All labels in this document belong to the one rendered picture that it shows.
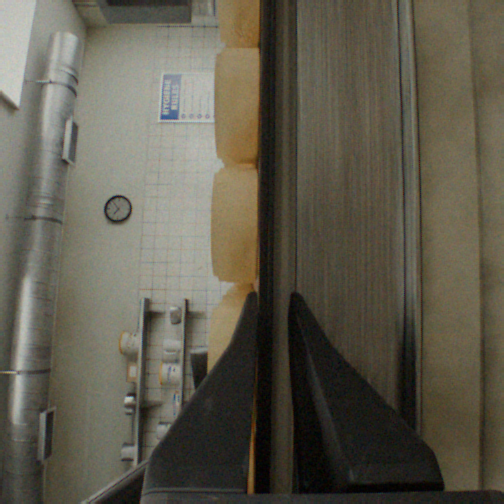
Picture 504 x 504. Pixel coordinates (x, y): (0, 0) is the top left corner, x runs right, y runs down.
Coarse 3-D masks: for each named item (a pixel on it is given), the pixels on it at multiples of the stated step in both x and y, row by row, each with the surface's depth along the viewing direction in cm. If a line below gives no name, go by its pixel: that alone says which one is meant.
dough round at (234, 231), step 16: (224, 176) 16; (240, 176) 16; (256, 176) 16; (224, 192) 15; (240, 192) 15; (256, 192) 15; (224, 208) 15; (240, 208) 15; (256, 208) 15; (224, 224) 15; (240, 224) 15; (256, 224) 15; (224, 240) 15; (240, 240) 15; (256, 240) 15; (224, 256) 15; (240, 256) 15; (256, 256) 16; (224, 272) 16; (240, 272) 16; (256, 272) 16
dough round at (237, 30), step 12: (228, 0) 16; (240, 0) 16; (252, 0) 16; (228, 12) 16; (240, 12) 16; (252, 12) 16; (228, 24) 17; (240, 24) 17; (252, 24) 17; (228, 36) 18; (240, 36) 18; (252, 36) 18
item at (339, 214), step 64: (320, 0) 18; (384, 0) 18; (320, 64) 18; (384, 64) 18; (320, 128) 17; (384, 128) 17; (320, 192) 17; (384, 192) 17; (320, 256) 17; (384, 256) 17; (320, 320) 17; (384, 320) 17; (384, 384) 17
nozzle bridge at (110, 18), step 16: (96, 0) 65; (112, 0) 67; (128, 0) 67; (144, 0) 67; (160, 0) 67; (176, 0) 67; (192, 0) 71; (112, 16) 69; (128, 16) 69; (144, 16) 69; (160, 16) 69; (176, 16) 69
